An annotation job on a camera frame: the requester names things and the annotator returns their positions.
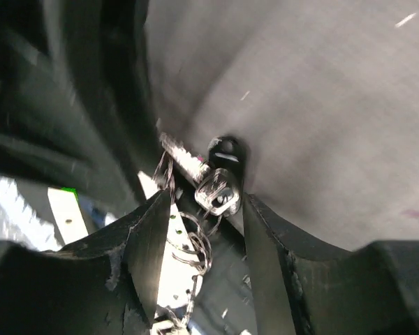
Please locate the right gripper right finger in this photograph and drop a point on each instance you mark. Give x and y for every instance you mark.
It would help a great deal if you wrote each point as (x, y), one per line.
(303, 285)

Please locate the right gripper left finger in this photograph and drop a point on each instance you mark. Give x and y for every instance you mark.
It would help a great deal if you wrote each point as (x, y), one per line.
(106, 283)

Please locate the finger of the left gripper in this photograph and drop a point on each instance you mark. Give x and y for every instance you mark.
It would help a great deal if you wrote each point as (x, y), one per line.
(75, 98)

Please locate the keychain with keys and strap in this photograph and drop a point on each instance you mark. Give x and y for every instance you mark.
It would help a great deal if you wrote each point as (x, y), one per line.
(201, 289)

